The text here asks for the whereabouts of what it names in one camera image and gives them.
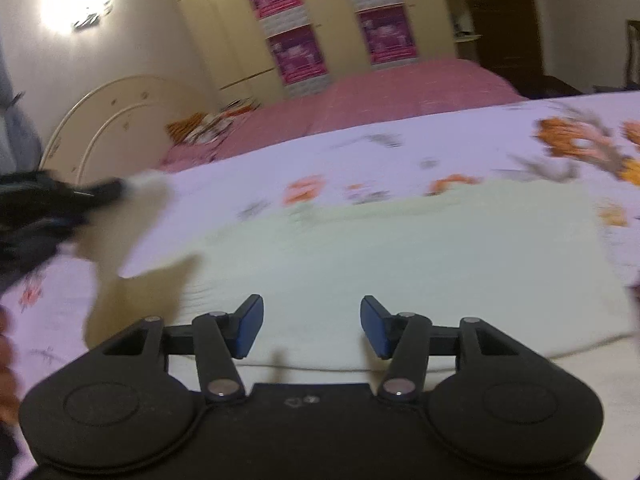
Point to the cream arched headboard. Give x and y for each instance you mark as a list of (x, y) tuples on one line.
[(115, 120)]

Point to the cream wardrobe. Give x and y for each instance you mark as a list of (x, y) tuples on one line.
[(330, 20)]

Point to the pink checked bedspread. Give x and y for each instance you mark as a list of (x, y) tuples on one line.
[(390, 95)]

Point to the cream corner shelf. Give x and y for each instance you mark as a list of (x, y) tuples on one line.
[(462, 10)]

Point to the stack of papers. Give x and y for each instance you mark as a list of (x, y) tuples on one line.
[(240, 106)]

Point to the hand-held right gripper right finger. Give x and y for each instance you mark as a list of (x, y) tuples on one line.
[(375, 327)]

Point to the floral white bedsheet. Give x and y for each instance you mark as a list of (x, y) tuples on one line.
[(380, 160)]

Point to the cream white towel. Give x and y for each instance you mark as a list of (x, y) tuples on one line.
[(400, 270)]

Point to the wooden chair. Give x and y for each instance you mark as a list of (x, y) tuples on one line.
[(633, 52)]

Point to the person's left hand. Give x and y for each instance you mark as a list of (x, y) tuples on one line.
[(7, 375)]

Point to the orange patterned pillow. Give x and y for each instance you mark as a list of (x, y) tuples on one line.
[(200, 129)]

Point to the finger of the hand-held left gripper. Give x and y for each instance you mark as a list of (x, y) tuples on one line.
[(102, 190)]

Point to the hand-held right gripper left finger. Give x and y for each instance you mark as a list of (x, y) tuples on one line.
[(248, 327)]

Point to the dark brown door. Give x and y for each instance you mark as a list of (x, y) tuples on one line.
[(505, 20)]

